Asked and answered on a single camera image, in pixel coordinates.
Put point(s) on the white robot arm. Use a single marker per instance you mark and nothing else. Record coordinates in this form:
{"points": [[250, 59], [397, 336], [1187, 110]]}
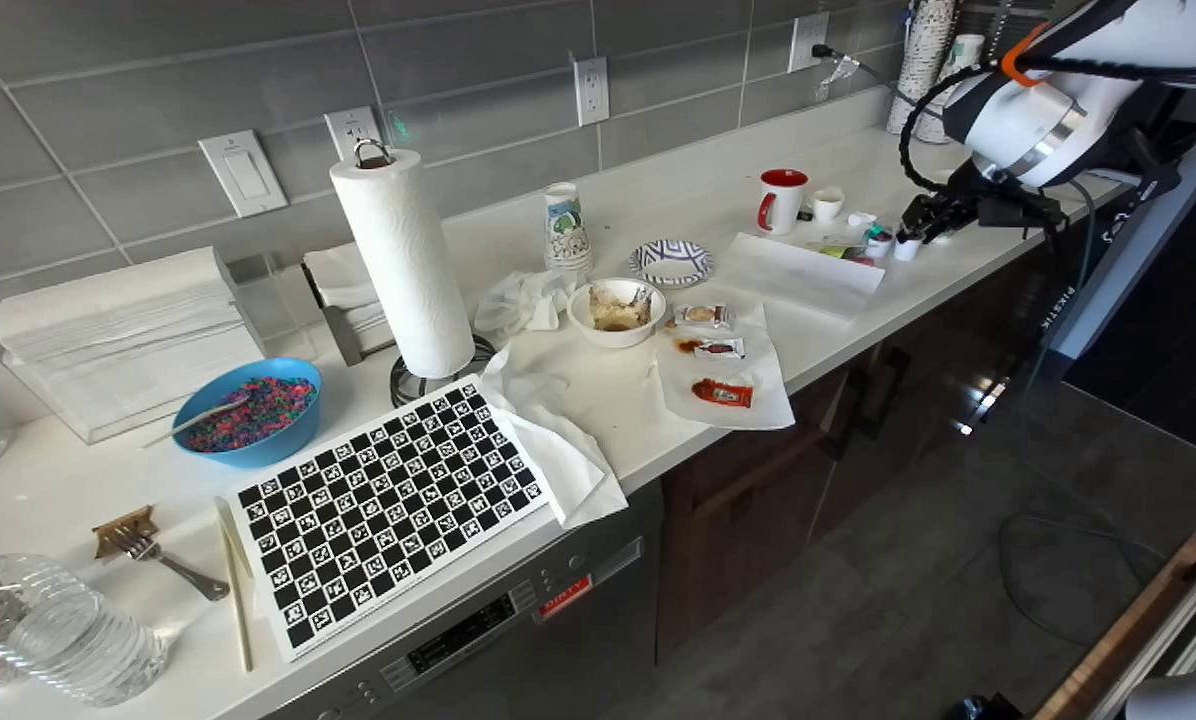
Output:
{"points": [[1043, 106]]}

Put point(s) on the stainless dishwasher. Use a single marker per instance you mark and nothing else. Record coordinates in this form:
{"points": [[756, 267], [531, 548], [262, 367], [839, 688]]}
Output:
{"points": [[548, 640]]}

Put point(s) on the white bowl with food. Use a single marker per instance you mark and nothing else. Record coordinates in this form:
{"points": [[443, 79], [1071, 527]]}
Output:
{"points": [[616, 314]]}

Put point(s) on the crumpled plastic wrap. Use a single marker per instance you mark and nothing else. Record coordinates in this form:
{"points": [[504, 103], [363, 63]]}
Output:
{"points": [[520, 302]]}

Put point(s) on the red ketchup packet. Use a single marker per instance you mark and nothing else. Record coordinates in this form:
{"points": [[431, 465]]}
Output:
{"points": [[725, 392]]}

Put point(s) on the white napkin with ketchup packets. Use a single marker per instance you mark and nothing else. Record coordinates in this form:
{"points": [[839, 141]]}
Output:
{"points": [[731, 343]]}

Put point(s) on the dark wood cabinet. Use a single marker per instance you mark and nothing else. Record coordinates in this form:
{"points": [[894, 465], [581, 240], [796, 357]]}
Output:
{"points": [[751, 507]]}

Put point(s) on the white red mug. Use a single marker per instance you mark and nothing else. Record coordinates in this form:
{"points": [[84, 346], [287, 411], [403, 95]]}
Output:
{"points": [[782, 193]]}

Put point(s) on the white paper towel roll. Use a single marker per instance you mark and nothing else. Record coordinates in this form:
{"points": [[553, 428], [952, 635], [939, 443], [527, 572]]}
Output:
{"points": [[407, 262]]}

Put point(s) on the napkin holder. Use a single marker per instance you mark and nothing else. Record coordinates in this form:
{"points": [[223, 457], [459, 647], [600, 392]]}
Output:
{"points": [[351, 302]]}

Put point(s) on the small white cup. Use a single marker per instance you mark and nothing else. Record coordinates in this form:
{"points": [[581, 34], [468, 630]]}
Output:
{"points": [[827, 204]]}

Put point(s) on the black white checkerboard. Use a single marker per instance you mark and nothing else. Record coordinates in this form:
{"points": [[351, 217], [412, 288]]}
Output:
{"points": [[383, 511]]}

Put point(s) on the white pod green lid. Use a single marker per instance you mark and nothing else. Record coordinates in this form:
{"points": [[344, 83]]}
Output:
{"points": [[878, 245]]}

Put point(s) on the blue bowl with food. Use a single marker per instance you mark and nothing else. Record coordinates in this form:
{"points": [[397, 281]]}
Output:
{"points": [[255, 413]]}

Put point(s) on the wooden chopstick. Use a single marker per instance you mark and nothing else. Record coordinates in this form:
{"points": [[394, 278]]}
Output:
{"points": [[239, 603]]}

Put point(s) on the stacked paper cups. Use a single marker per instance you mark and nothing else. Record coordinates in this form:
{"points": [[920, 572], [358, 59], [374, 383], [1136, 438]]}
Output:
{"points": [[935, 50]]}

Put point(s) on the metal fork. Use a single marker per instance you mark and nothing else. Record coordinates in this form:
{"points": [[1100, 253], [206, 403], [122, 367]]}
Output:
{"points": [[206, 584]]}

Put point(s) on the stack of white napkins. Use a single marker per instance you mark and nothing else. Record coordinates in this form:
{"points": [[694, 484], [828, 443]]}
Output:
{"points": [[118, 348]]}

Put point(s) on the white wall outlet middle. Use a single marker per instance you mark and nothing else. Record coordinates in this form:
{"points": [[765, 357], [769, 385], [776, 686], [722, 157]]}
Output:
{"points": [[589, 83]]}

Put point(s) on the white wall outlet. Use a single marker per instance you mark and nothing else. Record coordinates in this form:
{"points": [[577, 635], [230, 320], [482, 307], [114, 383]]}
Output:
{"points": [[589, 83], [355, 132]]}

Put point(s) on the white light switch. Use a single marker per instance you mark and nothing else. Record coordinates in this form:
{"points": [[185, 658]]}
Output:
{"points": [[245, 173]]}

